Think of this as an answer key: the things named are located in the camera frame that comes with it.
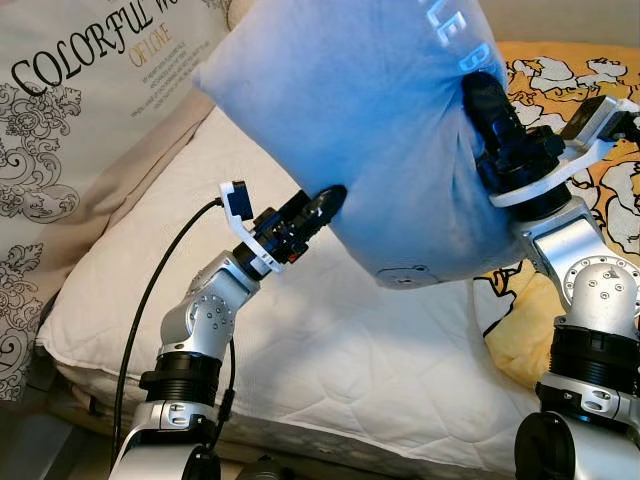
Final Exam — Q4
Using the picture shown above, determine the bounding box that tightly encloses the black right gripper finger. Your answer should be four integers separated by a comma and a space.
463, 72, 523, 141

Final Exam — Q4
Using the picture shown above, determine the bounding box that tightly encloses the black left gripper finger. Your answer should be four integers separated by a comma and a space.
303, 183, 349, 231

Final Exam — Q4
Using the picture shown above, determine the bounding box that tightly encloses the yellow egg print blanket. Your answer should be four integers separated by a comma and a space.
472, 40, 640, 393

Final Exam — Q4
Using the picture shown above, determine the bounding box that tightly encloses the grey lettered pillow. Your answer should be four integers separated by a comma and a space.
193, 0, 531, 292

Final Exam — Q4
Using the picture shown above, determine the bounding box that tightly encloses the white quilted mattress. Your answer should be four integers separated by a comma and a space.
35, 105, 541, 447

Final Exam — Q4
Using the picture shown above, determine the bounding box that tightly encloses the beige headboard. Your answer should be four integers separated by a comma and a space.
35, 90, 217, 313

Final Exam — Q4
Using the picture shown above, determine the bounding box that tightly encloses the white black floral print cloth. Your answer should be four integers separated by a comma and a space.
0, 0, 237, 403

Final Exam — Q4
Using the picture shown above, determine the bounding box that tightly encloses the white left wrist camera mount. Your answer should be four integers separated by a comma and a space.
220, 182, 286, 277

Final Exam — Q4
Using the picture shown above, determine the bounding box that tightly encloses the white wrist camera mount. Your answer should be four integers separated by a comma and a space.
490, 95, 640, 211
220, 182, 286, 277

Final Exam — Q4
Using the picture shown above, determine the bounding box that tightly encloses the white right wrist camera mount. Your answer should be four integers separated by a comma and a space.
490, 95, 640, 211

